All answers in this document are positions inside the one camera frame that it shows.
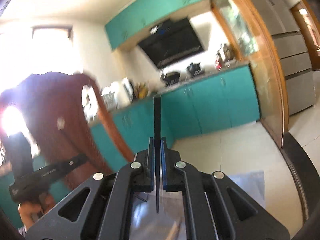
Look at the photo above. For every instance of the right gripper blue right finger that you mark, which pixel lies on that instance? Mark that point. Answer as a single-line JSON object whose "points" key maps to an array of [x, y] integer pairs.
{"points": [[171, 179]]}

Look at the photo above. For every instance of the person left hand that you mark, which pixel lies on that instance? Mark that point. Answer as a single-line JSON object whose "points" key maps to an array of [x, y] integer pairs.
{"points": [[26, 209]]}

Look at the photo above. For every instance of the teal kitchen cabinets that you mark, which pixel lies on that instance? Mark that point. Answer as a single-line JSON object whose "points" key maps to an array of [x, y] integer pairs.
{"points": [[138, 15], [208, 103]]}

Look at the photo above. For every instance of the silver refrigerator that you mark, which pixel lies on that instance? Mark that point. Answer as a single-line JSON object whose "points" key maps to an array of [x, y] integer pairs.
{"points": [[292, 51]]}

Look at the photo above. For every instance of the dark grey chopstick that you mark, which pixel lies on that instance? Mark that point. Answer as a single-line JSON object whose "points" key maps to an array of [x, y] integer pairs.
{"points": [[157, 145]]}

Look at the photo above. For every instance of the black range hood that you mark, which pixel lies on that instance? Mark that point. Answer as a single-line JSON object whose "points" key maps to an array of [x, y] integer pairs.
{"points": [[172, 42]]}

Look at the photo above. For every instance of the teal lower kitchen cabinets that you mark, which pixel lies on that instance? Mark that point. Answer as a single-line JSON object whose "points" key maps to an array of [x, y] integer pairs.
{"points": [[208, 103]]}

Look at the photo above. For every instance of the teal upper kitchen cabinets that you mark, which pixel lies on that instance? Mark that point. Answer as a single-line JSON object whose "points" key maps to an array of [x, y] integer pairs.
{"points": [[138, 15]]}

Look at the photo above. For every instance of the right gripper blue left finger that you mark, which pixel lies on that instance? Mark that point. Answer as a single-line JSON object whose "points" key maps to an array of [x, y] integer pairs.
{"points": [[144, 181]]}

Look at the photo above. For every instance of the black wok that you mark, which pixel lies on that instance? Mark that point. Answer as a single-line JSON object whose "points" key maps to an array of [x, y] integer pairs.
{"points": [[169, 76]]}

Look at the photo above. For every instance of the wooden glass sliding door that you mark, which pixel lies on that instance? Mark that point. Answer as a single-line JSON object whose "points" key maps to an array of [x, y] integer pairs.
{"points": [[251, 40]]}

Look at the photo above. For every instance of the black cooking pot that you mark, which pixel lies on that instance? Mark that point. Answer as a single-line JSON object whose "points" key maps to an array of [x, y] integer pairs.
{"points": [[194, 69]]}

